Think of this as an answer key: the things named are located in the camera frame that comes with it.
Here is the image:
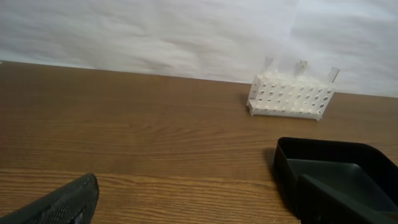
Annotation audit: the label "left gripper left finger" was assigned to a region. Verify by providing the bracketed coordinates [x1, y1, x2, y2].
[0, 172, 100, 224]

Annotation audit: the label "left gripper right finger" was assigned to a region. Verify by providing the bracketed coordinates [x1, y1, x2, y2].
[294, 173, 398, 224]

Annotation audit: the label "clear test tube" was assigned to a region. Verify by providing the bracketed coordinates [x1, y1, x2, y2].
[327, 67, 341, 85]
[262, 57, 275, 75]
[294, 60, 308, 78]

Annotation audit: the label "black tray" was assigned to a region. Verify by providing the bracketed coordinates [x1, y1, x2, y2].
[272, 136, 398, 224]

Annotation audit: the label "white test tube rack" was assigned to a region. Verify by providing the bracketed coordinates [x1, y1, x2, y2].
[246, 71, 336, 121]

